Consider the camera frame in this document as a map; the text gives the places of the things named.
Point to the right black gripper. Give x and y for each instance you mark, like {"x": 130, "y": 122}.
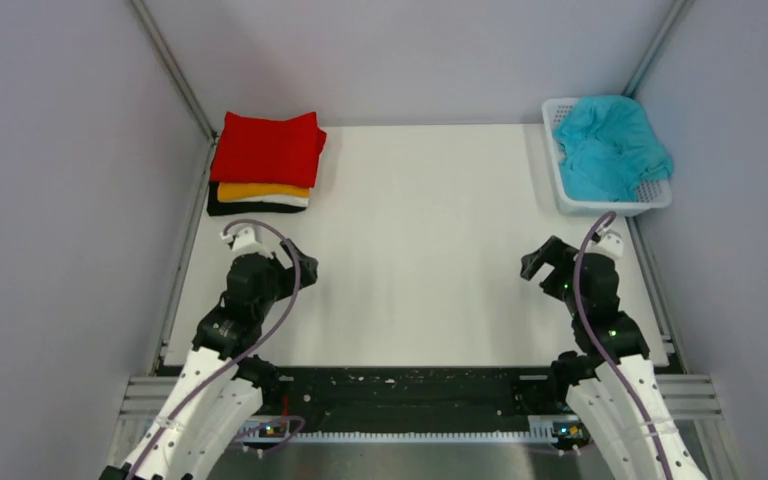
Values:
{"x": 554, "y": 251}

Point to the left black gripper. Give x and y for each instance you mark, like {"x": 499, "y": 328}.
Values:
{"x": 289, "y": 274}

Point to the turquoise t-shirt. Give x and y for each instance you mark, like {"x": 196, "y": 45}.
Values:
{"x": 610, "y": 149}

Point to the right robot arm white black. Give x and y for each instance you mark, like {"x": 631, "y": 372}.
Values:
{"x": 610, "y": 382}

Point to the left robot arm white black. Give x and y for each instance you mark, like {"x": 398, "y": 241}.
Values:
{"x": 222, "y": 383}

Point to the white folded t-shirt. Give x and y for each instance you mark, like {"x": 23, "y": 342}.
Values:
{"x": 279, "y": 199}

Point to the yellow folded t-shirt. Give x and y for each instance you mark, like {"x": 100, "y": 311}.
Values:
{"x": 228, "y": 192}

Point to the black folded t-shirt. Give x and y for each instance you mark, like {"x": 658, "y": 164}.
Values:
{"x": 216, "y": 208}

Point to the red folded t-shirt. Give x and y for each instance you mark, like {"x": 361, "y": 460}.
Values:
{"x": 256, "y": 150}

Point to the white plastic basket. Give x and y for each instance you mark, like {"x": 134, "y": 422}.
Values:
{"x": 650, "y": 195}

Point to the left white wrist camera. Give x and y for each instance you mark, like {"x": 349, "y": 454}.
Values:
{"x": 245, "y": 239}

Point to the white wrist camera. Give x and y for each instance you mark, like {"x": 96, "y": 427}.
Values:
{"x": 245, "y": 239}
{"x": 607, "y": 242}

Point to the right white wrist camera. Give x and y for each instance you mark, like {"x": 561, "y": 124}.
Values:
{"x": 607, "y": 242}

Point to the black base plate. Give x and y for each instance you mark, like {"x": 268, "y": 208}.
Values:
{"x": 420, "y": 400}

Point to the aluminium frame rail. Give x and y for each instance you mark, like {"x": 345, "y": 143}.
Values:
{"x": 687, "y": 396}

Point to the white slotted cable duct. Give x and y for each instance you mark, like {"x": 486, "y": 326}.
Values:
{"x": 542, "y": 430}

